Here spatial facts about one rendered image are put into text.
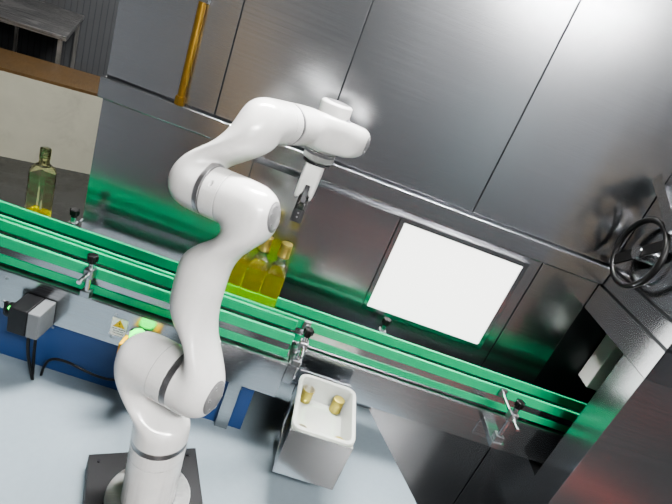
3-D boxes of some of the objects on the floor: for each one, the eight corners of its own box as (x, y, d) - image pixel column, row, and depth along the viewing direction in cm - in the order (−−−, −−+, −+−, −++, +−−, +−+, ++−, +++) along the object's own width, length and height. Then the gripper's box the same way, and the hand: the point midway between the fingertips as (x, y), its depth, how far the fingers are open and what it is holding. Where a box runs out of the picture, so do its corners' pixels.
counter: (-135, 97, 426) (-137, 8, 398) (137, 159, 526) (151, 91, 498) (-176, 119, 370) (-182, 17, 342) (137, 184, 470) (153, 108, 441)
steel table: (73, 89, 669) (85, 6, 628) (53, 132, 509) (68, 25, 468) (8, 71, 635) (16, -17, 594) (-35, 111, 475) (-28, -6, 434)
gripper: (329, 170, 123) (305, 233, 130) (333, 156, 139) (312, 213, 146) (301, 159, 123) (278, 223, 130) (308, 146, 138) (288, 204, 145)
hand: (298, 212), depth 137 cm, fingers open, 5 cm apart
